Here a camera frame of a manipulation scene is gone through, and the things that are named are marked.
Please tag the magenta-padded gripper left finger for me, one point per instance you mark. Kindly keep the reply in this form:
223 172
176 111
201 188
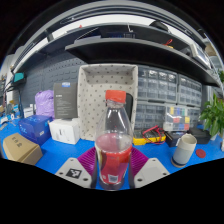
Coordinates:
71 173

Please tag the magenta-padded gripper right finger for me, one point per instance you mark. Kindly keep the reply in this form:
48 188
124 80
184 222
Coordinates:
151 171

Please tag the red-capped red-label drink bottle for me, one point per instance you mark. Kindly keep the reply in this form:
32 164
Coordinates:
113 156

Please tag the grey and white cup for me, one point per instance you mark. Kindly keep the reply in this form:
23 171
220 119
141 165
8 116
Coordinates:
184 151

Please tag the dark purple and white box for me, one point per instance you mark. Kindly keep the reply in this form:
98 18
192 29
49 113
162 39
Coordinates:
171 138

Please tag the white carton box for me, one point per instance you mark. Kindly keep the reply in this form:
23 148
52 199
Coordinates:
65 130

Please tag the flat round red coaster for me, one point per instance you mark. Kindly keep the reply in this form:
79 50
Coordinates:
200 153

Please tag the brown cardboard box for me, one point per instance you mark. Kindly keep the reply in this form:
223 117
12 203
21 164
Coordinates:
21 149

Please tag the grey small-parts drawer cabinet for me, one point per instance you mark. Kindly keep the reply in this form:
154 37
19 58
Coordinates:
195 116
156 85
190 90
150 115

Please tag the blue carton box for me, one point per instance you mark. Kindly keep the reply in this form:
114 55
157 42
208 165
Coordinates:
35 129

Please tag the clear organizer with coloured parts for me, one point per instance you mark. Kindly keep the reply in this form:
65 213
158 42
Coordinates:
176 118

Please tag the black zip case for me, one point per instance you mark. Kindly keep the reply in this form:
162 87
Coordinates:
200 135

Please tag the black rectangular pouch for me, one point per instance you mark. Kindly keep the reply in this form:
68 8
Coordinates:
129 106

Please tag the dark grey flat box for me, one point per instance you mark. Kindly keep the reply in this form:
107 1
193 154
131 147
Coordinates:
66 100

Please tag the purple plastic bag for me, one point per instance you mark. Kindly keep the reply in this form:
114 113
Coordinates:
45 104

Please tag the large leafy green potted plant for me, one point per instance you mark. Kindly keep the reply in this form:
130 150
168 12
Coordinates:
213 116

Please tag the white perforated tray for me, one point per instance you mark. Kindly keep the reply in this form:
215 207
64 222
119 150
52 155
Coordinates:
95 86

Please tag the small green trailing plant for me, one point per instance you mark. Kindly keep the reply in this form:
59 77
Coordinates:
221 76

